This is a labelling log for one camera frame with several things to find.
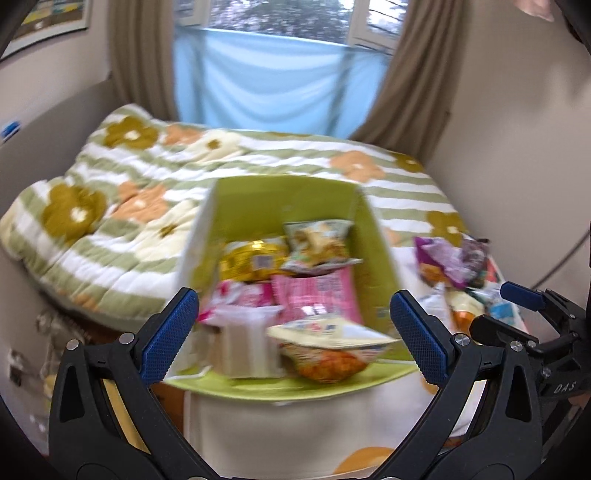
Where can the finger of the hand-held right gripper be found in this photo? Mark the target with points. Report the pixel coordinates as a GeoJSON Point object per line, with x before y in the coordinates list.
{"type": "Point", "coordinates": [521, 293]}
{"type": "Point", "coordinates": [498, 332]}

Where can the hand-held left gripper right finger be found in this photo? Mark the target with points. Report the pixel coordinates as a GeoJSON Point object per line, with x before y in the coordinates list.
{"type": "Point", "coordinates": [420, 341]}

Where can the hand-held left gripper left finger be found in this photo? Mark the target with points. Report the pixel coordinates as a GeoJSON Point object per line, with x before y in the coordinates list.
{"type": "Point", "coordinates": [171, 332]}

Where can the blue white snack packet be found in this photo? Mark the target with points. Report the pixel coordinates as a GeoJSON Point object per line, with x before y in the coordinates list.
{"type": "Point", "coordinates": [496, 304]}

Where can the orange striped snack packet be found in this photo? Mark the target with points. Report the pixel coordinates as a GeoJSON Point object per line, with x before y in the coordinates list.
{"type": "Point", "coordinates": [464, 316]}

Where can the dark purple snack packet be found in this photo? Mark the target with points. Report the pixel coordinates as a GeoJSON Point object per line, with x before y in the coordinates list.
{"type": "Point", "coordinates": [475, 258]}

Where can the clear white snack packet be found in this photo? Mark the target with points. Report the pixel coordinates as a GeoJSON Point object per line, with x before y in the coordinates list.
{"type": "Point", "coordinates": [244, 346]}

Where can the pink white snack packet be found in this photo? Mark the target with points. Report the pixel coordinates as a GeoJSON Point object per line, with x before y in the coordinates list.
{"type": "Point", "coordinates": [240, 297]}

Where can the orange white snack packet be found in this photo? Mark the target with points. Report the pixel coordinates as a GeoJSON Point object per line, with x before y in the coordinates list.
{"type": "Point", "coordinates": [328, 355]}

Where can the yellow snack packet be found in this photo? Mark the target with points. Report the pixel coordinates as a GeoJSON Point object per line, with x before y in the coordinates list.
{"type": "Point", "coordinates": [251, 261]}

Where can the green cardboard box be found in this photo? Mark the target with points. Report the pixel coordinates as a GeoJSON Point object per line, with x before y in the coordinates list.
{"type": "Point", "coordinates": [369, 240]}

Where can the pale green snack packet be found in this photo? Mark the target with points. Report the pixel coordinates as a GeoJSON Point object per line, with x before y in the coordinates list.
{"type": "Point", "coordinates": [318, 244]}

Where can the floral striped quilt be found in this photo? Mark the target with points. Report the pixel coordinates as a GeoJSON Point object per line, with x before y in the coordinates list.
{"type": "Point", "coordinates": [115, 221]}

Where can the brown curtain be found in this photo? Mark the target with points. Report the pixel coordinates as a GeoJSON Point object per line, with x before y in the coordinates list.
{"type": "Point", "coordinates": [143, 60]}
{"type": "Point", "coordinates": [415, 92]}

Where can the grey bed headboard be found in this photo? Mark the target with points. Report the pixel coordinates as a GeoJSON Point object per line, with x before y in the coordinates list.
{"type": "Point", "coordinates": [41, 120]}

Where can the blue white small item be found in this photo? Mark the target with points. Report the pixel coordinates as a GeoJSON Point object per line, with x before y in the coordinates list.
{"type": "Point", "coordinates": [10, 130]}

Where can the light blue cloth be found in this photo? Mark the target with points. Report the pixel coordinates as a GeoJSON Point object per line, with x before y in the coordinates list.
{"type": "Point", "coordinates": [277, 83]}

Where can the pink hanging garment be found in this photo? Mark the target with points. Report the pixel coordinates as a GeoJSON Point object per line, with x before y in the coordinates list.
{"type": "Point", "coordinates": [535, 8]}

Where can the framed house picture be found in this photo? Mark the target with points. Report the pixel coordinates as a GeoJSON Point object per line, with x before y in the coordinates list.
{"type": "Point", "coordinates": [41, 18]}

